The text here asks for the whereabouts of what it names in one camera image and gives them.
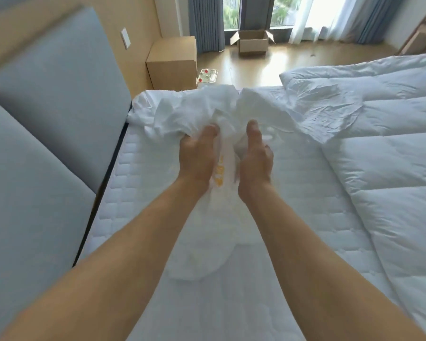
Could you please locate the person's left hand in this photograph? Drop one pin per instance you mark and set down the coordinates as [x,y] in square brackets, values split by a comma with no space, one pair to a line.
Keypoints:
[196,156]

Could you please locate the pack of water bottles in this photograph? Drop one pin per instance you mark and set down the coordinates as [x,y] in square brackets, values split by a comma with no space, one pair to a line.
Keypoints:
[207,75]

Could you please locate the open cardboard box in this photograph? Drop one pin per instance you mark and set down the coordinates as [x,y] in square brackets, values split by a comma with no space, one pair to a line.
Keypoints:
[252,41]

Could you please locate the white wall switch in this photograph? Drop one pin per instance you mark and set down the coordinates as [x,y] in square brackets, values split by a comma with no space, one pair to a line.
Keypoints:
[125,38]

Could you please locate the person's right forearm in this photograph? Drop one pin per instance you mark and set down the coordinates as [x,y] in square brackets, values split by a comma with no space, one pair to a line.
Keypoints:
[326,273]

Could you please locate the white bed sheet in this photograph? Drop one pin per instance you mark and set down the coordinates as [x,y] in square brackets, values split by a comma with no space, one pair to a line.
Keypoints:
[230,113]

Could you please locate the person's right hand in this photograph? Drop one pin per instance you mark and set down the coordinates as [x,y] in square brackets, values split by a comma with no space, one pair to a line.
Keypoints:
[254,166]

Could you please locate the white sheer curtain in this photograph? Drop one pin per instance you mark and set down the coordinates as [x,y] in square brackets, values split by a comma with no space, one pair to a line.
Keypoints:
[319,17]

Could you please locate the person's right thumb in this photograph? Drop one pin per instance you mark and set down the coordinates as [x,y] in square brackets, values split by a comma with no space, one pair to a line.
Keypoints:
[254,134]

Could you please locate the white quilted duvet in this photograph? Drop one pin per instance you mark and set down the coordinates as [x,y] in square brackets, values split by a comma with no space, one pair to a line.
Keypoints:
[380,138]

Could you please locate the grey upholstered headboard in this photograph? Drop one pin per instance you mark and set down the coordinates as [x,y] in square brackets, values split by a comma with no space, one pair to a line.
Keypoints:
[39,145]

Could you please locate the wooden desk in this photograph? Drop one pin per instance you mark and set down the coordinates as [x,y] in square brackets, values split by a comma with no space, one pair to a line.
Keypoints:
[422,31]

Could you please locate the wooden bedside cabinet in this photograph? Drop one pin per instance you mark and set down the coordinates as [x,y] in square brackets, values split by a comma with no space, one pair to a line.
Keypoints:
[172,63]

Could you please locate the window with dark frame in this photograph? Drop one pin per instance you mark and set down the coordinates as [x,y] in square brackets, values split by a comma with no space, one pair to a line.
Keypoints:
[257,12]

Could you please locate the person's left thumb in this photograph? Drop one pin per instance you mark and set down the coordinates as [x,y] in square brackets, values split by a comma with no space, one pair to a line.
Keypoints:
[210,133]

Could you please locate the grey blue curtain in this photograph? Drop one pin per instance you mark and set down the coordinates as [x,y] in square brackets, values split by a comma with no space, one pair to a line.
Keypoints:
[206,23]
[374,19]

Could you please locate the person's left forearm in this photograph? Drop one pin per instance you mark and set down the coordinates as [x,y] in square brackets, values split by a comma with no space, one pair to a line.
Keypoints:
[103,266]

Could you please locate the white quilted mattress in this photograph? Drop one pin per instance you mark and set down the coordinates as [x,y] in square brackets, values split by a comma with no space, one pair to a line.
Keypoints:
[206,287]

